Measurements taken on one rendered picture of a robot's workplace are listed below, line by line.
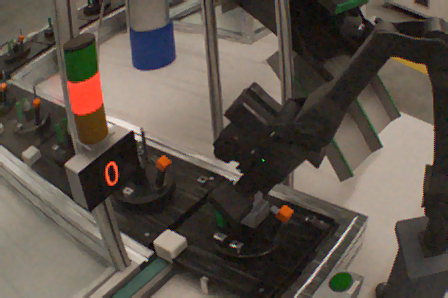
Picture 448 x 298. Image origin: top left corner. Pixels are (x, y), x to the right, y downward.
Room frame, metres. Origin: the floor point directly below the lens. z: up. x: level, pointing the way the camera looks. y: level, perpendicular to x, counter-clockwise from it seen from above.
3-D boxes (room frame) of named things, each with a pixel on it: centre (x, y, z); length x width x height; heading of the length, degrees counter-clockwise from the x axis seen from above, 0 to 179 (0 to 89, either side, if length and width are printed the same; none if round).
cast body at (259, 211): (0.69, -0.02, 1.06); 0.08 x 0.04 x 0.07; 51
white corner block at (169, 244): (0.67, 0.11, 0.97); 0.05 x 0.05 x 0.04; 51
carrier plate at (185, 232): (0.68, -0.03, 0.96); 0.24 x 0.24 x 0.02; 51
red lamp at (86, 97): (0.61, 0.18, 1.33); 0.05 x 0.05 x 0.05
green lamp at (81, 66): (0.61, 0.18, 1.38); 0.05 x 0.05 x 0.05
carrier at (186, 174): (0.84, 0.17, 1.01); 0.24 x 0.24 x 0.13; 51
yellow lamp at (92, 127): (0.61, 0.18, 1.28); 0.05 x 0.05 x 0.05
